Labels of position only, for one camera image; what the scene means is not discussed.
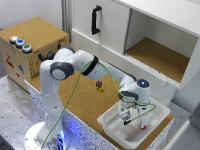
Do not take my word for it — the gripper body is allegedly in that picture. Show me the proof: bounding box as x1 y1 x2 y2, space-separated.
123 101 150 119

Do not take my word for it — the white plastic box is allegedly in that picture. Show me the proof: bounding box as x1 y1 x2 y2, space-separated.
96 96 172 150

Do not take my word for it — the yellow block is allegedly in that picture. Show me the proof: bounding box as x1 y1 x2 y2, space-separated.
96 85 105 93

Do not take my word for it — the purple block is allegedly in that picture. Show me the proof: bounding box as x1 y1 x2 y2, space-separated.
95 80 104 88

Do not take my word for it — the white sliding door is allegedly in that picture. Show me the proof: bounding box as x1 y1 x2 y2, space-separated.
71 0 131 55

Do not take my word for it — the white cabinet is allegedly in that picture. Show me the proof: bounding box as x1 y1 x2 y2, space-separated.
69 0 200 102

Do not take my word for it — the green button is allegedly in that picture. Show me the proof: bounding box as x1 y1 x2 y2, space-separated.
21 43 33 54

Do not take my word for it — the wooden drawer box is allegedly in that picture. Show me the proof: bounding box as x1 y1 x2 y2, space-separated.
0 16 71 92

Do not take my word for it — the blue button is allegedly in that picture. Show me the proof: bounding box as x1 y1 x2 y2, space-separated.
15 38 26 48

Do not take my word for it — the red button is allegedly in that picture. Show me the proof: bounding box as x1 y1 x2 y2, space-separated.
8 34 19 44

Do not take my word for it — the green cable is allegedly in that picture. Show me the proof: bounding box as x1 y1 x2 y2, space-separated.
40 60 157 150

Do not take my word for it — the black door handle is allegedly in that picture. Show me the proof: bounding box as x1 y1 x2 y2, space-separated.
91 4 103 36

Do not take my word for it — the black drawer handle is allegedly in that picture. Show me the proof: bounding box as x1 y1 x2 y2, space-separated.
37 51 57 63

